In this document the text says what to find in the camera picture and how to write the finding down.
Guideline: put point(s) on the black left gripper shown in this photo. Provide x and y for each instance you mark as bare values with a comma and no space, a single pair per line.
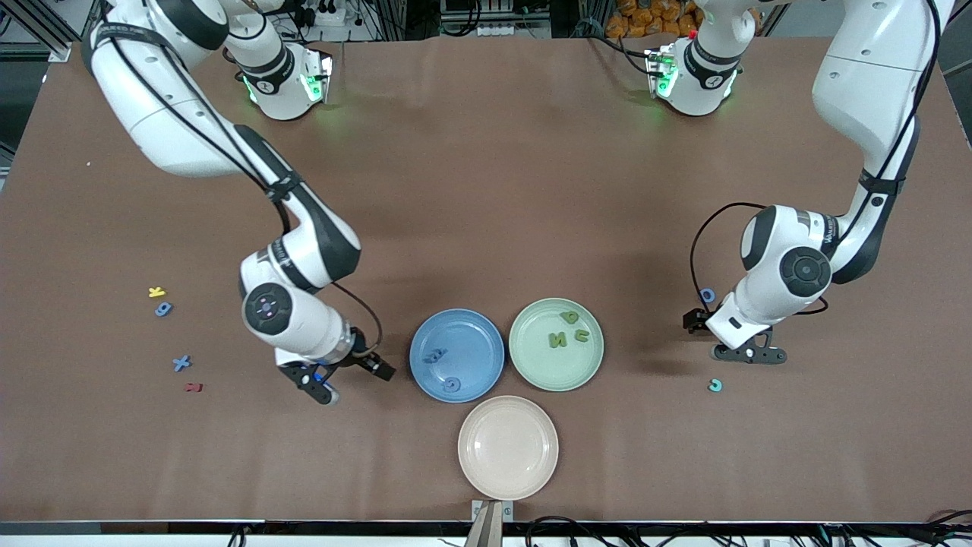
693,320

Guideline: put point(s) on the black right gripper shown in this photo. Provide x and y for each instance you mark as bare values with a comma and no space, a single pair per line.
370,362

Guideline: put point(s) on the blue letter E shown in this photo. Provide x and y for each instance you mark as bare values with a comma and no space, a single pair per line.
435,355

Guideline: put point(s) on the blue letter G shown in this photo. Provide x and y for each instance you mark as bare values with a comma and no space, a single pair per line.
446,384

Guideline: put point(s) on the green letter J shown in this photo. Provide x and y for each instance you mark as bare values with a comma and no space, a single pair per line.
583,336

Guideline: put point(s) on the green letter P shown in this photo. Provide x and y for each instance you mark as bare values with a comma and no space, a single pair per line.
575,317

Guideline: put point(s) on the green letter N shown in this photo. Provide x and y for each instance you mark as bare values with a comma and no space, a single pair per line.
558,340

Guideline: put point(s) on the blue letter X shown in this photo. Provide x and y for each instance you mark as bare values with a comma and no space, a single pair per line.
181,364

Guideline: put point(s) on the blue digit 6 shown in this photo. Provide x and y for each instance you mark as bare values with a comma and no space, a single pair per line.
163,310

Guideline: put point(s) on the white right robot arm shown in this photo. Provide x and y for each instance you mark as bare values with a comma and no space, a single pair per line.
159,114

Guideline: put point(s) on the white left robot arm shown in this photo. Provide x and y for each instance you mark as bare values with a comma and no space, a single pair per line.
866,83

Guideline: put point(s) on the blue letter O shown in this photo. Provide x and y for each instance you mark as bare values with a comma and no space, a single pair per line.
702,295

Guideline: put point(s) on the blue plate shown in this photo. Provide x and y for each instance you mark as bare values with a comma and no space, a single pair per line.
474,342

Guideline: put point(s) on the beige plate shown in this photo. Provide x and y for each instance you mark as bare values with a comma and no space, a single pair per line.
508,447

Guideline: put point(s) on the green plate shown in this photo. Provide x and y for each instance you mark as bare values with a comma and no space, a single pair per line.
547,372

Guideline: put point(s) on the table cover sheet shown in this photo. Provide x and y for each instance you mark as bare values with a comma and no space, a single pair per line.
486,190

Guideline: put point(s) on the orange snack bags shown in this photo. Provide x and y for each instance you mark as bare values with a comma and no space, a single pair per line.
645,15

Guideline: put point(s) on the small white power strip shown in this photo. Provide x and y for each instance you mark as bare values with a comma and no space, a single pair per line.
493,30

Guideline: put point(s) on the large white power strip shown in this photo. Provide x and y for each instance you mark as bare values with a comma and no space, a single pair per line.
326,14

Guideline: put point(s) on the black table edge rail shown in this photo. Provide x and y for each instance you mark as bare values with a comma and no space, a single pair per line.
304,527

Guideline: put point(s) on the grey metal camera bracket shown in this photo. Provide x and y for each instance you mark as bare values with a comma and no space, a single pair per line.
491,524

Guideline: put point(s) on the aluminium frame profile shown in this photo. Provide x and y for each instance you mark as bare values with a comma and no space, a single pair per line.
45,47

